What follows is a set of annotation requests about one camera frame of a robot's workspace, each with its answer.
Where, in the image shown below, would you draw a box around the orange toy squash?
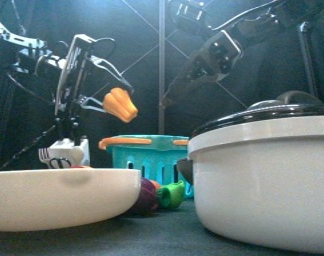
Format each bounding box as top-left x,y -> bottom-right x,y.
101,87 -> 139,124

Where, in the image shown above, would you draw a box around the white utensil holder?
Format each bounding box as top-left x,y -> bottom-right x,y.
47,135 -> 91,170

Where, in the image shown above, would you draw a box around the white plastic fork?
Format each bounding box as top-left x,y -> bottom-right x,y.
37,147 -> 54,169

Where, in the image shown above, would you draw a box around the black pot lid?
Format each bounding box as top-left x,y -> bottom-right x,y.
189,90 -> 324,139

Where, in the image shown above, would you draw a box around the small orange toy food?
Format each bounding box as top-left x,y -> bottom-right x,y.
149,179 -> 164,192

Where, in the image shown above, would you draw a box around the white bowl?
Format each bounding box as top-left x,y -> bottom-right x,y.
0,167 -> 143,233

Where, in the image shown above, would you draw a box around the green toy pepper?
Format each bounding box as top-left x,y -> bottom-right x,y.
157,179 -> 188,211

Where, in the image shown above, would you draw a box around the purple toy vegetable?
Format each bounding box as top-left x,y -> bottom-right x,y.
126,176 -> 161,216

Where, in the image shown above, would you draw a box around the white cooking pot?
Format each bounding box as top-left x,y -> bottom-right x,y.
176,114 -> 324,256

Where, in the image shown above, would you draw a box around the grey vertical frame pole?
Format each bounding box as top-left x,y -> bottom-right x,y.
157,0 -> 168,135

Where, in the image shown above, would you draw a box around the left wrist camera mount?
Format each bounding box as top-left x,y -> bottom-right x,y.
54,113 -> 89,145

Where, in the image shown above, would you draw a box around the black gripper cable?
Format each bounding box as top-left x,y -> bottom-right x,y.
90,36 -> 118,62

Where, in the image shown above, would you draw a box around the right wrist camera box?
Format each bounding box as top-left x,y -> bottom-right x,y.
168,0 -> 212,34

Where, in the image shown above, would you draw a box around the teal basket with orange handles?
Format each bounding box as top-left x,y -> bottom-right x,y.
98,134 -> 196,199

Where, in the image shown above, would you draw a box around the black-handled scissors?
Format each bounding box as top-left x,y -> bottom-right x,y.
47,156 -> 74,170

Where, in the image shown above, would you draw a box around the dark vertical frame post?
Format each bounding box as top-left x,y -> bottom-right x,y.
297,21 -> 321,98

